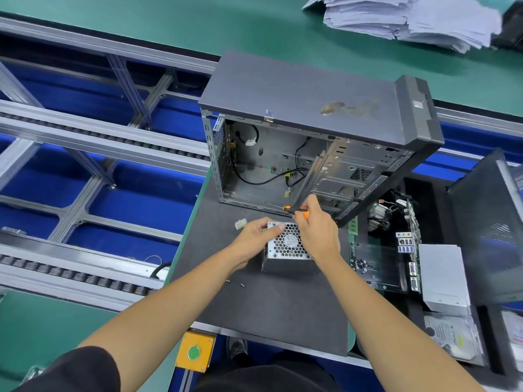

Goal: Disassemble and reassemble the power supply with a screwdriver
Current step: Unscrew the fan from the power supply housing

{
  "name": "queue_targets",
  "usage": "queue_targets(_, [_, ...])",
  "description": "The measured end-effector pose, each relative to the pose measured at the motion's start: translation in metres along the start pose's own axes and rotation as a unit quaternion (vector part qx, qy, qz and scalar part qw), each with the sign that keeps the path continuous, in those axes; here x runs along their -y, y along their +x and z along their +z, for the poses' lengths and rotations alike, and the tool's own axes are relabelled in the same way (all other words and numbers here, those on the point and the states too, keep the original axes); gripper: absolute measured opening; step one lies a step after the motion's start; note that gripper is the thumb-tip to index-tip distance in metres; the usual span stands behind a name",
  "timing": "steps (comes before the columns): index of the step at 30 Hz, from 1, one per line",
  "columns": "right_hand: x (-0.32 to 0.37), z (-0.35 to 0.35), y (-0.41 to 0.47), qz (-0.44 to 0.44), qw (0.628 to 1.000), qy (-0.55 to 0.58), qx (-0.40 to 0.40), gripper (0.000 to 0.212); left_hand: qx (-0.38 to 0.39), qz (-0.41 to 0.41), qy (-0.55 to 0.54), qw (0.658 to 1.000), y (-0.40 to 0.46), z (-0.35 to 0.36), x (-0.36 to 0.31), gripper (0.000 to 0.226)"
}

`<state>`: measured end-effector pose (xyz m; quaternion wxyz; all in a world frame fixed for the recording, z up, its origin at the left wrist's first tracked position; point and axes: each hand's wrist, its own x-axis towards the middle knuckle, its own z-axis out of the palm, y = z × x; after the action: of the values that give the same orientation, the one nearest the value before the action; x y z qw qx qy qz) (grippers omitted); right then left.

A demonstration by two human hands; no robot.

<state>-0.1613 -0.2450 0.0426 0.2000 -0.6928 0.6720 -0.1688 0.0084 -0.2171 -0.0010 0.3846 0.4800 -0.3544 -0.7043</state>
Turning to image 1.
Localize black foam tray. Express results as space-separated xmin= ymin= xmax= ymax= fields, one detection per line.
xmin=350 ymin=170 xmax=523 ymax=382

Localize dark grey foam mat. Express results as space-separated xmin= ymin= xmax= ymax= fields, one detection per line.
xmin=167 ymin=169 xmax=358 ymax=358

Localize yellow box with green button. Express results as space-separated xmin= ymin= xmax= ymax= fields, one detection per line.
xmin=175 ymin=328 xmax=218 ymax=375

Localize person's black shirt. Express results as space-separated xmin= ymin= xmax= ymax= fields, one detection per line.
xmin=11 ymin=344 xmax=123 ymax=392

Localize silver power supply unit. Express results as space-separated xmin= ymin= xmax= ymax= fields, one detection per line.
xmin=260 ymin=219 xmax=317 ymax=273

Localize person's left forearm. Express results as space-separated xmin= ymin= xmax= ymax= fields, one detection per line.
xmin=77 ymin=253 xmax=246 ymax=392

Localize person's left shoe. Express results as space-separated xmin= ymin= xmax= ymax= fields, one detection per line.
xmin=224 ymin=336 xmax=250 ymax=361

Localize person's black trousers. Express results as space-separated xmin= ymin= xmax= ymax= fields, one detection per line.
xmin=191 ymin=354 xmax=345 ymax=392

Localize grey computer tower case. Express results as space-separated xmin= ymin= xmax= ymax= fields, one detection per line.
xmin=198 ymin=50 xmax=447 ymax=226

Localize processor cooler with fan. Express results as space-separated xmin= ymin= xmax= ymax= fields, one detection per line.
xmin=367 ymin=200 xmax=398 ymax=234

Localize person's left hand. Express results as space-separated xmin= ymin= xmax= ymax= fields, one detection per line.
xmin=224 ymin=215 xmax=288 ymax=271

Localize person's right forearm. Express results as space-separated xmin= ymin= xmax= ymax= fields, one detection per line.
xmin=319 ymin=255 xmax=487 ymax=392

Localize black cardboard box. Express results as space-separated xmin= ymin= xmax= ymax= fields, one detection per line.
xmin=489 ymin=0 xmax=523 ymax=53

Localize green motherboard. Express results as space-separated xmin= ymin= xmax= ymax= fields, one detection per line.
xmin=349 ymin=190 xmax=425 ymax=293

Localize stack of white papers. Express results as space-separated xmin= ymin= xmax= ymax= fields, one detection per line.
xmin=301 ymin=0 xmax=504 ymax=54

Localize dark grey case side panel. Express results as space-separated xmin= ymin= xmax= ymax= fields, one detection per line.
xmin=446 ymin=148 xmax=523 ymax=308

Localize clear plastic tray with screws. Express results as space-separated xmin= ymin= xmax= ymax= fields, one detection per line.
xmin=351 ymin=243 xmax=407 ymax=292

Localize silver optical drive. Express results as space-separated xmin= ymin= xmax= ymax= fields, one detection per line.
xmin=417 ymin=242 xmax=474 ymax=309

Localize person's right hand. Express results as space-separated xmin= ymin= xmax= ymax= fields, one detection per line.
xmin=291 ymin=193 xmax=343 ymax=267

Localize aluminium conveyor frame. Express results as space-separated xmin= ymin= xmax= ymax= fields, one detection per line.
xmin=0 ymin=16 xmax=523 ymax=392

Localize silver hard drive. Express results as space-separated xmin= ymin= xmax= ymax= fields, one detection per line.
xmin=422 ymin=309 xmax=488 ymax=365

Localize hard disk drive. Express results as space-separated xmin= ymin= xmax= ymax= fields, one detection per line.
xmin=499 ymin=309 xmax=523 ymax=353

